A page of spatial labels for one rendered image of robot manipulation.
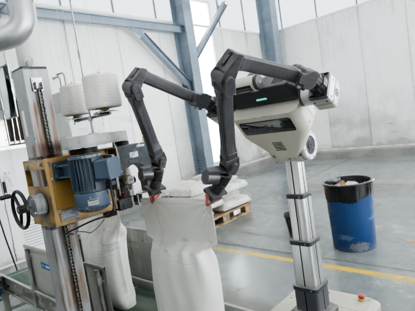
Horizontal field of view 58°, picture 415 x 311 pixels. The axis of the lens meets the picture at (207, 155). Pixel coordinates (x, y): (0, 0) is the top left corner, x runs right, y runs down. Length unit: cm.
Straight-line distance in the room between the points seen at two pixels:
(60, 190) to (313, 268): 133
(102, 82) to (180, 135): 608
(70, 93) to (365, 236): 286
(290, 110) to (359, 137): 814
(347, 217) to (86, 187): 260
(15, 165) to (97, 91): 299
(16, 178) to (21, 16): 172
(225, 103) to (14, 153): 354
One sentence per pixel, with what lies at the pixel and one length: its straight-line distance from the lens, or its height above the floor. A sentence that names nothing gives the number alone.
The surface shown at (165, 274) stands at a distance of 192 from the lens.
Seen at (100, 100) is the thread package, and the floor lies 156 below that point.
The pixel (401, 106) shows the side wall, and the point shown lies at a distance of 948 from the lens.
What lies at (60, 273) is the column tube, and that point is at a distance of 193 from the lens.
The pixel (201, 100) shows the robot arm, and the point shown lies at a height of 151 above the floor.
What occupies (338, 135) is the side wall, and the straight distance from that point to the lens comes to 1001.
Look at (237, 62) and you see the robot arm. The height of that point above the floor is 158.
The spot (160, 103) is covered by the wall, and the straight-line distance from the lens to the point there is 753.
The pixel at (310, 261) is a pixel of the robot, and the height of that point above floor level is 59.
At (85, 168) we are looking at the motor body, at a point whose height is 127.
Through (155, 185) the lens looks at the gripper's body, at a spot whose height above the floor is 112.
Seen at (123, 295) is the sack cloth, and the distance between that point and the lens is 239.
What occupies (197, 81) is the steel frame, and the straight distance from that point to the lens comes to 783.
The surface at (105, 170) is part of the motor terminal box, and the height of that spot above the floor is 126.
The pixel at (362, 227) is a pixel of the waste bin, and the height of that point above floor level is 24.
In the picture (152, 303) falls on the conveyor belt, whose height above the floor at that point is 38.
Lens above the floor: 139
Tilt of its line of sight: 5 degrees down
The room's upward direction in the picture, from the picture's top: 9 degrees counter-clockwise
